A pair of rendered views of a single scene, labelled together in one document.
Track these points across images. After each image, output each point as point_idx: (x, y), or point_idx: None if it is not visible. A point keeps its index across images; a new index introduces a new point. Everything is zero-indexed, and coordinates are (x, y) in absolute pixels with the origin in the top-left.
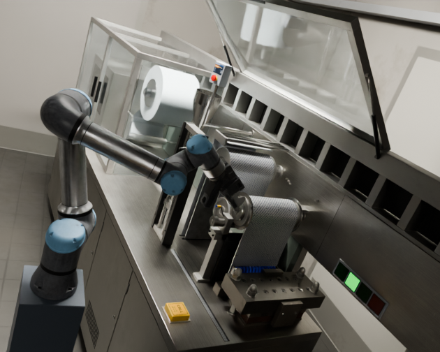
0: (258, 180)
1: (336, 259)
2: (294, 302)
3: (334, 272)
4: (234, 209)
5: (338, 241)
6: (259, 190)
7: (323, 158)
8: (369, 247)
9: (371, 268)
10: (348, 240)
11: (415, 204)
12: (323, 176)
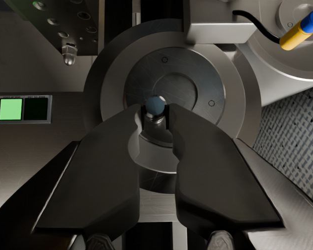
0: (269, 161)
1: (57, 117)
2: (14, 7)
3: (47, 99)
4: (106, 123)
5: (68, 143)
6: (259, 134)
7: (176, 245)
8: (11, 170)
9: None
10: (51, 156)
11: None
12: (155, 218)
